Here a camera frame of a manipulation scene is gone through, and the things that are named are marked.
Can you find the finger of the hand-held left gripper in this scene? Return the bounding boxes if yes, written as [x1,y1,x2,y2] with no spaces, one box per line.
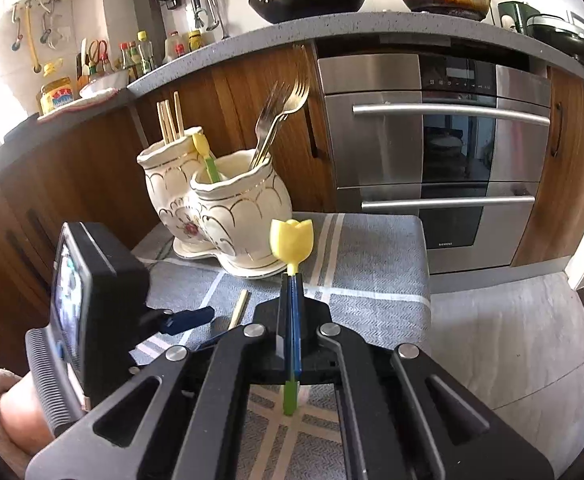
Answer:
[144,306,216,336]
[192,329,237,354]

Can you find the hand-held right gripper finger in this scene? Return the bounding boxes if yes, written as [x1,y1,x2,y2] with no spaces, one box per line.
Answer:
[292,275,555,480]
[24,275,293,480]

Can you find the yellow tulip-shaped green-handled utensil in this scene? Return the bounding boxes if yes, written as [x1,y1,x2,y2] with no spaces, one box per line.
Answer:
[192,132,221,184]
[269,217,315,416]

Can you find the white ceramic twin utensil holder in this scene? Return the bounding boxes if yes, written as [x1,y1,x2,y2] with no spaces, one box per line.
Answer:
[136,127,293,279]

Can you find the metal fork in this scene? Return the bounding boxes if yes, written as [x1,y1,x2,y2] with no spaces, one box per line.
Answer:
[259,76,313,161]
[249,81,285,168]
[252,79,303,167]

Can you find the person's left forearm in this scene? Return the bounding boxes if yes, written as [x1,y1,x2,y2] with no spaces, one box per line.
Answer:
[0,366,55,478]

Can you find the grey checked table cloth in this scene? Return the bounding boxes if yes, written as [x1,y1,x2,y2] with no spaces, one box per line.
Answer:
[129,212,431,480]

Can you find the wooden kitchen cabinet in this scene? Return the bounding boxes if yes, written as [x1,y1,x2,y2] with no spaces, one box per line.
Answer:
[0,42,584,321]

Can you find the stainless steel built-in oven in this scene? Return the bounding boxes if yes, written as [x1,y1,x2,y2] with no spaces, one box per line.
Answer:
[317,52,553,276]

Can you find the yellow jar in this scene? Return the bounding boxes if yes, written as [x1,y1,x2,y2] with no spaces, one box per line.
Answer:
[40,76,75,115]

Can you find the white bowl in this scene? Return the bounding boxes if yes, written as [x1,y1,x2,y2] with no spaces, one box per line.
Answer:
[79,70,130,100]

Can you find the row of sauce bottles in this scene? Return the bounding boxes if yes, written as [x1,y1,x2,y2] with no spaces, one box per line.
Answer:
[76,30,217,86]

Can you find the dark green kettle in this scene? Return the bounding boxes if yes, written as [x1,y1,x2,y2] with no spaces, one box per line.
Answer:
[497,1,540,31]

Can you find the black pan with lid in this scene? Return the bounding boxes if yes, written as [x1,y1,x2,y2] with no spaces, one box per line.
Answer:
[524,12,584,83]

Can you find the red-handled scissors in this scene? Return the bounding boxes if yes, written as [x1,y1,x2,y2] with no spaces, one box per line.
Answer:
[89,39,110,67]

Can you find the yellow hanging hose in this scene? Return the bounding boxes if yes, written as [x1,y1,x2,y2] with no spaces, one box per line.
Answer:
[24,4,43,75]

